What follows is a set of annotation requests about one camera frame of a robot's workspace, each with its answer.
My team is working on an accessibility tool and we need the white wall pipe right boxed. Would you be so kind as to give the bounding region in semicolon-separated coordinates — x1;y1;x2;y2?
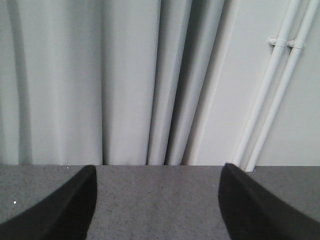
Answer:
245;0;320;172

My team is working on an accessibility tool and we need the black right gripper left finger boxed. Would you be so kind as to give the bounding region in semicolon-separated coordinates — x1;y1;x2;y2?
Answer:
0;165;97;240

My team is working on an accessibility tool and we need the grey curtain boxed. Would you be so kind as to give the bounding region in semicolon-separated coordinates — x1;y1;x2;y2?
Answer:
0;0;227;165

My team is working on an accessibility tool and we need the white wall pipe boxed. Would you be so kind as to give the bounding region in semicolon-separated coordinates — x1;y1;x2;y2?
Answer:
245;0;320;172
232;0;300;167

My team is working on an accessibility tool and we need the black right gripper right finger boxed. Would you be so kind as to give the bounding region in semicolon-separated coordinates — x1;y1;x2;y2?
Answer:
218;163;320;240

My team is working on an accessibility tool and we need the white wall pipe left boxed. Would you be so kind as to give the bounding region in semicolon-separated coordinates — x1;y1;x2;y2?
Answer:
232;0;300;167

